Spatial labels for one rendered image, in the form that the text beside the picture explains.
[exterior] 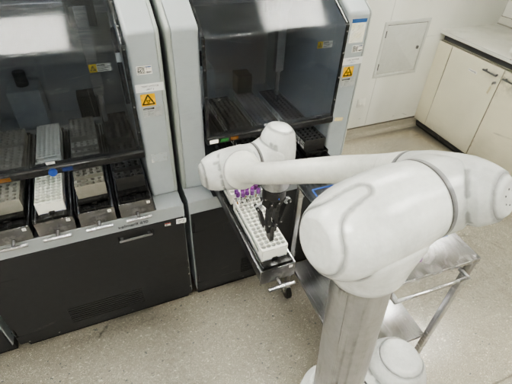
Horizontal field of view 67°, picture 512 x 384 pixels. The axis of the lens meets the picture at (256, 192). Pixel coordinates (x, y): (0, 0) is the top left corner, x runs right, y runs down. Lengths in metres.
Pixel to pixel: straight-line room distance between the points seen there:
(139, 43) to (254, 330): 1.48
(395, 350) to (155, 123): 1.11
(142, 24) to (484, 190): 1.15
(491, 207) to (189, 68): 1.13
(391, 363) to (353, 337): 0.33
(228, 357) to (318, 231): 1.61
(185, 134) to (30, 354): 1.35
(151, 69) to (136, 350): 1.36
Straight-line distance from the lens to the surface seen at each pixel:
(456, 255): 1.57
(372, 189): 0.53
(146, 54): 1.43
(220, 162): 0.99
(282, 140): 1.04
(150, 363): 2.10
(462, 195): 0.61
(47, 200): 1.66
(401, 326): 1.97
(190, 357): 2.08
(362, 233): 0.50
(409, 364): 1.06
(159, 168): 1.65
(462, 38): 3.62
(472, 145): 3.64
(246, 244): 1.41
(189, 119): 1.56
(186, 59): 1.46
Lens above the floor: 1.85
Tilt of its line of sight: 40 degrees down
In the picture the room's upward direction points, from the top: 3 degrees clockwise
